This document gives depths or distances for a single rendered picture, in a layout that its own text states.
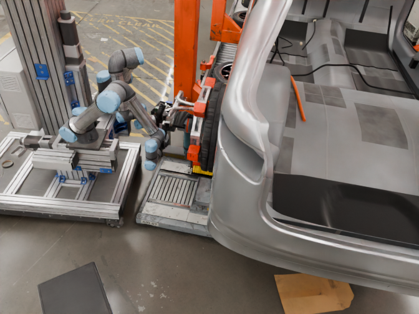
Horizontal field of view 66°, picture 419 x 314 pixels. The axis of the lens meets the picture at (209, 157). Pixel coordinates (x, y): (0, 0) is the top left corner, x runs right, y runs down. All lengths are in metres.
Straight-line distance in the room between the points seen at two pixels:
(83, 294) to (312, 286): 1.61
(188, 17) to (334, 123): 1.29
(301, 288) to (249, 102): 1.77
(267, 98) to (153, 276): 1.53
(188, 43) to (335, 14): 2.44
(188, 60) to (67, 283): 1.79
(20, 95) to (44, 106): 0.16
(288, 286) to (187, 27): 2.07
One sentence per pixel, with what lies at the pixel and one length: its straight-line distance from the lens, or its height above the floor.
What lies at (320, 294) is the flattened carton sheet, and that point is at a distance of 2.70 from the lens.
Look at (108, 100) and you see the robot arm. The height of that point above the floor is 1.30.
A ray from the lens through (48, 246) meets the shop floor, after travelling 2.87.
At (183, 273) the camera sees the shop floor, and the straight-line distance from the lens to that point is 2.57.
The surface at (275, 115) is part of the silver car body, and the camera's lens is 1.94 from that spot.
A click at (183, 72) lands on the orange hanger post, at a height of 1.01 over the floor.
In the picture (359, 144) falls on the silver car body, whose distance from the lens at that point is 2.34.
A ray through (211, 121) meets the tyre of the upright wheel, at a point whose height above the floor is 1.07.
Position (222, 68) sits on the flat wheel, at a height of 0.50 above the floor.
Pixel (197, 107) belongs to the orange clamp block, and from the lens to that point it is 2.06.
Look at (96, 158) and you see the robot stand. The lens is 2.40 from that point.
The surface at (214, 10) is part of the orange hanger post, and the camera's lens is 4.54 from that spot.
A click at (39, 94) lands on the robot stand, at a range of 2.48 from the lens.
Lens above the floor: 2.28
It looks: 42 degrees down
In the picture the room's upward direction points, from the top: 6 degrees clockwise
